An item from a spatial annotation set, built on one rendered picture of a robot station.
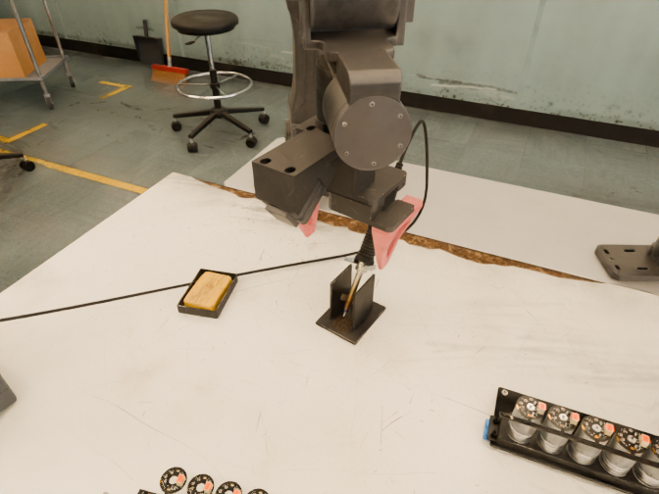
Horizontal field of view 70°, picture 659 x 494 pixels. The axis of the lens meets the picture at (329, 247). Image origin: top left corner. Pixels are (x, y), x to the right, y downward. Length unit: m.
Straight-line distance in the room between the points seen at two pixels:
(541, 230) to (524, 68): 2.29
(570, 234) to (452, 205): 0.19
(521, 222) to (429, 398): 0.39
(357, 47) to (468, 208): 0.51
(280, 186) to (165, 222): 0.47
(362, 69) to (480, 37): 2.74
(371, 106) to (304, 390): 0.33
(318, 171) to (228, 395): 0.28
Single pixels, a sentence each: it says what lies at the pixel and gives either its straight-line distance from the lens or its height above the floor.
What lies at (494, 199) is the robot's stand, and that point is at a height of 0.75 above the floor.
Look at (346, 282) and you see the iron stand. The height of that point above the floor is 0.79.
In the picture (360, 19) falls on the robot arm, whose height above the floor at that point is 1.11.
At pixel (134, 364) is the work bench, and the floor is 0.75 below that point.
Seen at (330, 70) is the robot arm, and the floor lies 1.08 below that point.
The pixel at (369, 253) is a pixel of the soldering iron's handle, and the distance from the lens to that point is 0.57.
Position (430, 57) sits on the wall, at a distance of 3.15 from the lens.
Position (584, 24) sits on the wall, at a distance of 3.01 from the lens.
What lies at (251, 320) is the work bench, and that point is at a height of 0.75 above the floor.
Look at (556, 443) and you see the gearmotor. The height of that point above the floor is 0.79.
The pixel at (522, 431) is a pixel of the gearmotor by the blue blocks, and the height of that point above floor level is 0.79.
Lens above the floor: 1.20
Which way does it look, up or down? 38 degrees down
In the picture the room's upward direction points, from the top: straight up
